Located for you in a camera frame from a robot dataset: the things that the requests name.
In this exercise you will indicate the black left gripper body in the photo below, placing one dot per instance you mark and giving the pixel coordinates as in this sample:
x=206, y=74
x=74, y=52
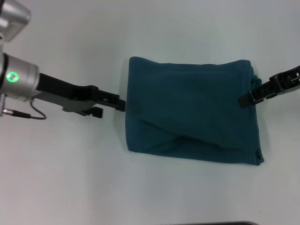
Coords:
x=61, y=93

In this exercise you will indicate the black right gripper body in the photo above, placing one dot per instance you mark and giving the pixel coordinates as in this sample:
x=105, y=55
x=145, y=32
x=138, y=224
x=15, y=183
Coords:
x=288, y=80

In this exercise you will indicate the teal t-shirt with beige letters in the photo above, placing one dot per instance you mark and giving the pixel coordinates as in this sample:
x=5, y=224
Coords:
x=187, y=117

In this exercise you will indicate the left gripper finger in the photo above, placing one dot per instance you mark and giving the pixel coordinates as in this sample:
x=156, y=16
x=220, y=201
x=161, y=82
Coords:
x=93, y=112
x=110, y=99

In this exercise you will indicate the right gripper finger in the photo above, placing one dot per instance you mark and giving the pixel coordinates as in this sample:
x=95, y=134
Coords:
x=257, y=93

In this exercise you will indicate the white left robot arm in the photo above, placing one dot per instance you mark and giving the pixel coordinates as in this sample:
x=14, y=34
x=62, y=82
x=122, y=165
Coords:
x=16, y=77

